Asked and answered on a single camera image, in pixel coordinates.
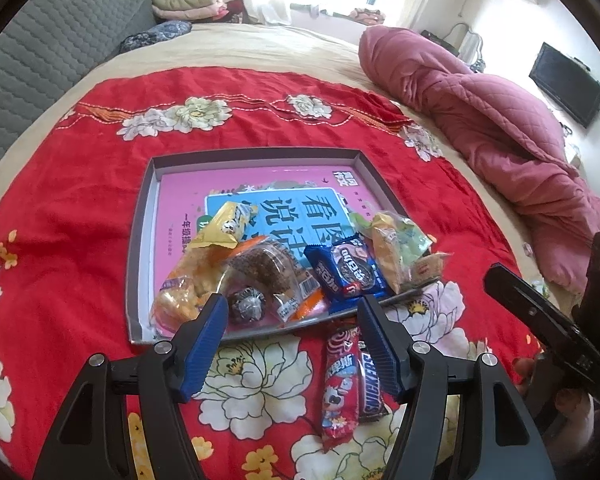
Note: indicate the pink book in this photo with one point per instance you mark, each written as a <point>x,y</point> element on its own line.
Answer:
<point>190,195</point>

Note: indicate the brown chocolate bar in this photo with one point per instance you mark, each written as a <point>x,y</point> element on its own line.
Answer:
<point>371,395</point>

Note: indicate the dark patterned cloth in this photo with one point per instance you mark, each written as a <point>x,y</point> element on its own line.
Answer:
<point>155,37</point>

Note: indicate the black television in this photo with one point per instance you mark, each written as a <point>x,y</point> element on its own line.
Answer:
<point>567,85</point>

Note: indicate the red candy packet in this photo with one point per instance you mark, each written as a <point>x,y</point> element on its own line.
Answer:
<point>340,390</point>

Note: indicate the grey cardboard box tray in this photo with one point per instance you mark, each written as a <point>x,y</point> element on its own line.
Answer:
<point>140,260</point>

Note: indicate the red floral blanket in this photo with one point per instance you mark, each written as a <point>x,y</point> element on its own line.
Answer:
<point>55,185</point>

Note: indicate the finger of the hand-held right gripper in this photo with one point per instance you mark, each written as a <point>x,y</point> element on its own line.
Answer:
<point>525,300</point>

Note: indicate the beige small snack packet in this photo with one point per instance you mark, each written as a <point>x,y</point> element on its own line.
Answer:
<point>427,267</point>

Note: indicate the tiny white packet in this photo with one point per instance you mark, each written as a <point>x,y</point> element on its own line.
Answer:
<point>527,249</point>

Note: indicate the yellow snack packet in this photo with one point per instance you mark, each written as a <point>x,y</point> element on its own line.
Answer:
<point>200,270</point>

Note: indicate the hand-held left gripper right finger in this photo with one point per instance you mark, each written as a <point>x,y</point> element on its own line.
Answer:
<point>380,350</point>

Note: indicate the green small packet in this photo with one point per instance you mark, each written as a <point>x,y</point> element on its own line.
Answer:
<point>541,290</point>

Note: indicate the blue cookie packet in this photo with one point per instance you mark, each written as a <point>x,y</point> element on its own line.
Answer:
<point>350,270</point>

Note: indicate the beige bed sheet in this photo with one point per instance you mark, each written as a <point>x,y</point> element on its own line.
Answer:
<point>280,45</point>

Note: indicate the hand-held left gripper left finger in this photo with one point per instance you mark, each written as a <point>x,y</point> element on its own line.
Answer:
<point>205,345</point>

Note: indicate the grey quilted headboard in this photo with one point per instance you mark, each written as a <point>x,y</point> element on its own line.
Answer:
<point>40,50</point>

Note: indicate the clear cake packet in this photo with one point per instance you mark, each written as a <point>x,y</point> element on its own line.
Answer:
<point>270,265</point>

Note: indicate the pink quilt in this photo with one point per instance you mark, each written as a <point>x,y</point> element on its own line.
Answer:
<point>480,110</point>

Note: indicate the green transparent snack packet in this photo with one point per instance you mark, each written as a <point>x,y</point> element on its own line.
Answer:
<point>395,250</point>

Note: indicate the person's right hand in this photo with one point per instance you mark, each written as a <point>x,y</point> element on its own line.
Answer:
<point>572,410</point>

